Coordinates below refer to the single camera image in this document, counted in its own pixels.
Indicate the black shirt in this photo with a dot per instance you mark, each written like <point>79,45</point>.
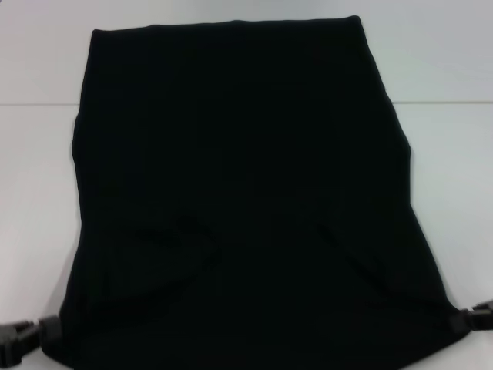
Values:
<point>239,192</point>

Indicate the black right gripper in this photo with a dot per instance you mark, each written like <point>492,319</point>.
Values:
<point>485,316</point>

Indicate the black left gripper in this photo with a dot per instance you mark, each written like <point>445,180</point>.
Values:
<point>13,339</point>

